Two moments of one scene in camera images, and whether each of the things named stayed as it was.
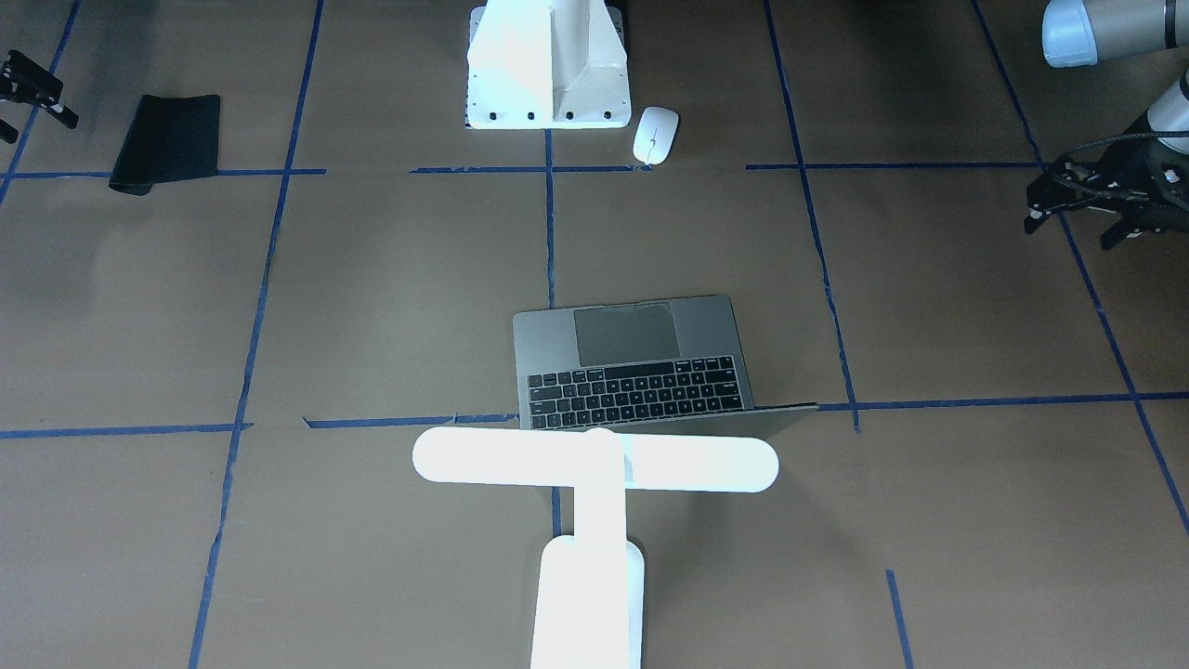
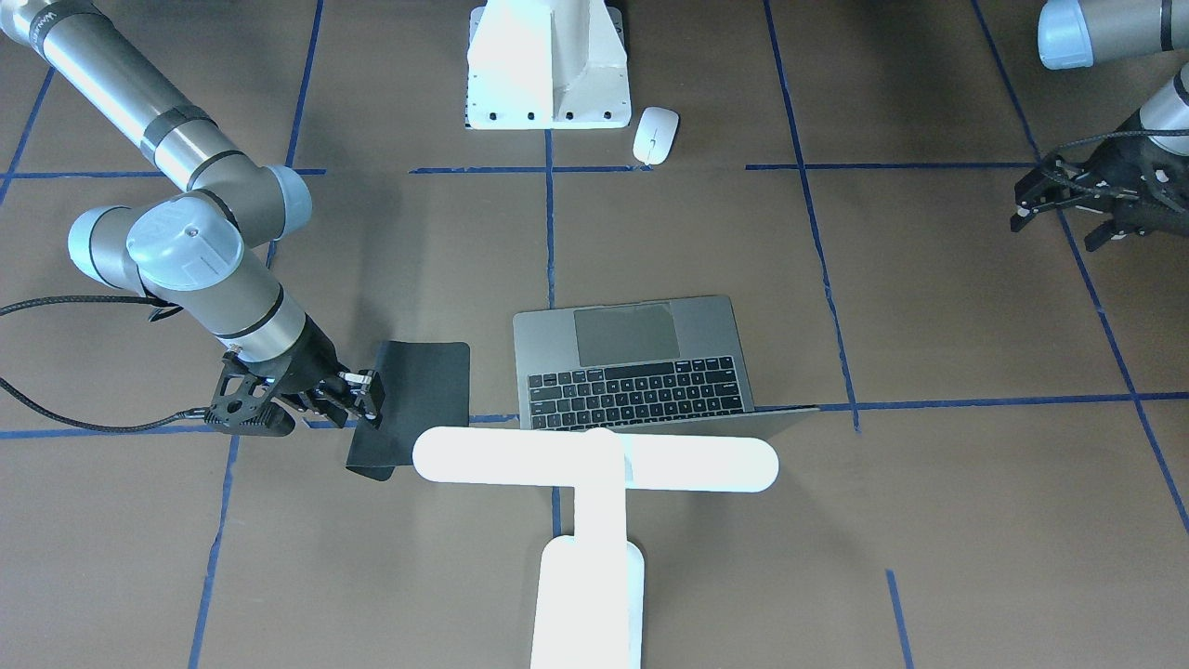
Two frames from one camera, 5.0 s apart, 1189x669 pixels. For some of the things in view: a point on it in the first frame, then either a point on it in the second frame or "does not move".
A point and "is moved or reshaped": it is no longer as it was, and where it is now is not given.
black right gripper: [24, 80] -> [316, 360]
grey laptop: [668, 367] does not move
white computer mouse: [654, 135] does not move
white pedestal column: [547, 64] does not move
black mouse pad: [169, 138] is moved or reshaped
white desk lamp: [590, 602] does not move
